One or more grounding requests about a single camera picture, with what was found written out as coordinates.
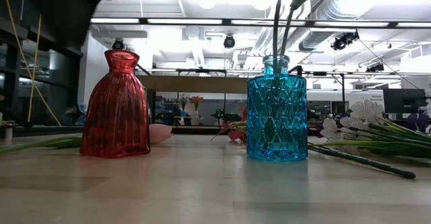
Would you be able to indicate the wooden shelf with black frame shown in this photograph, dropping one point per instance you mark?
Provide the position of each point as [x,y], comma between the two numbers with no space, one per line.
[195,84]

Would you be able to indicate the blue patterned glass vase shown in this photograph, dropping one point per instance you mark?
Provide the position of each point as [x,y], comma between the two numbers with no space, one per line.
[276,123]

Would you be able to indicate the green stem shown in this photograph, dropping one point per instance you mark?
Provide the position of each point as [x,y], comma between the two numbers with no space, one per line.
[363,161]

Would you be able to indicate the pink artificial tulip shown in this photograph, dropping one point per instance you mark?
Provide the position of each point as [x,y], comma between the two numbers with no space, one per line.
[160,133]

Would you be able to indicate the red ribbed glass vase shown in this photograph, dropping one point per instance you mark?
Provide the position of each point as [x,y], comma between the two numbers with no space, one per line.
[114,116]

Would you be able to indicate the background vase with purple flowers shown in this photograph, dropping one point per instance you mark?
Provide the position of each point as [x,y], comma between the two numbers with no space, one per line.
[183,100]

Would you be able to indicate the white artificial flower bunch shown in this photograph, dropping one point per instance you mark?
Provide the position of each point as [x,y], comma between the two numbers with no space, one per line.
[365,111]

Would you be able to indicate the black ceiling spotlight cluster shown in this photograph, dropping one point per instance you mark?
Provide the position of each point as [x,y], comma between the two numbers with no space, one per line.
[343,40]
[375,68]

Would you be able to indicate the silver ventilation duct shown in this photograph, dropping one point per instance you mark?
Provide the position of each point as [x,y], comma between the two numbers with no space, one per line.
[320,39]

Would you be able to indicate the small white post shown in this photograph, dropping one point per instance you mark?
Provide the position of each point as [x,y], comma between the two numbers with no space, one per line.
[8,133]

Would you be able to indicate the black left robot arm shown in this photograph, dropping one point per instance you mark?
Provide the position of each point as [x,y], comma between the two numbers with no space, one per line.
[84,2]

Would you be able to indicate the black computer monitor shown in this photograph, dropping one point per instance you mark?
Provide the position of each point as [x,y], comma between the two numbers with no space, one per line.
[404,101]

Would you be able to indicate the long ceiling light rail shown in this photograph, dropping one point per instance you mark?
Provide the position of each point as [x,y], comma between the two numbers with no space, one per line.
[227,21]

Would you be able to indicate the red artificial flower bunch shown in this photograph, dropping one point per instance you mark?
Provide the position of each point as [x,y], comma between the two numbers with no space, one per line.
[234,135]

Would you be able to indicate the background vase with red flowers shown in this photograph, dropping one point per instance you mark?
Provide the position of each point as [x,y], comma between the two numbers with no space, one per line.
[196,99]

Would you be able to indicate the person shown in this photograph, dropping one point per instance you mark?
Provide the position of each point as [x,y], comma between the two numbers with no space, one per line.
[75,114]

